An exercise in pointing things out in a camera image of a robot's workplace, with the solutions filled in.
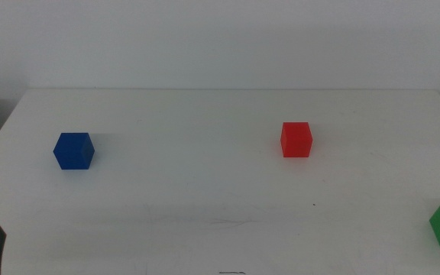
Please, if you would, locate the red cube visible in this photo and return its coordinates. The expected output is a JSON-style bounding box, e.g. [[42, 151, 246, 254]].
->
[[280, 121, 313, 158]]

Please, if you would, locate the blue cube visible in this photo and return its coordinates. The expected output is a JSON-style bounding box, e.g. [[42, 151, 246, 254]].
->
[[53, 132, 95, 170]]

